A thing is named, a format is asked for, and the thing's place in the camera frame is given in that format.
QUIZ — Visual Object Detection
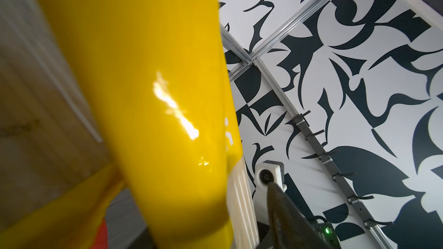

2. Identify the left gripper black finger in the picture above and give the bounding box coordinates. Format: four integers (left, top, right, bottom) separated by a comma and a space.
266, 183, 330, 249

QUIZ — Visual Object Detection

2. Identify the yellow Pastatime spaghetti pack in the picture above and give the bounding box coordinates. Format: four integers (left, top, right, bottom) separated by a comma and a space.
1, 0, 259, 249

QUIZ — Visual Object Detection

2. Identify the red macaroni bag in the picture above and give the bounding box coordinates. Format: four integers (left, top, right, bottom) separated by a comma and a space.
90, 219, 108, 249

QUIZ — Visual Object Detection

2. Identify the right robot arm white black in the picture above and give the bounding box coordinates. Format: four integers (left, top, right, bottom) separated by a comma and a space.
308, 216, 341, 249

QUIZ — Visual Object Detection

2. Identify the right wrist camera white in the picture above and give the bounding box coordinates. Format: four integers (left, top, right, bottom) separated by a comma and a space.
253, 160, 287, 225

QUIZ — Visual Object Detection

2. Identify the black hook rail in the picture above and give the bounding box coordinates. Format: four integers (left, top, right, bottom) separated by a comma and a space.
292, 111, 393, 249

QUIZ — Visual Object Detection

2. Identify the aluminium frame post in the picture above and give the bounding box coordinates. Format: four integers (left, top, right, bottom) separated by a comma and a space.
220, 0, 330, 117

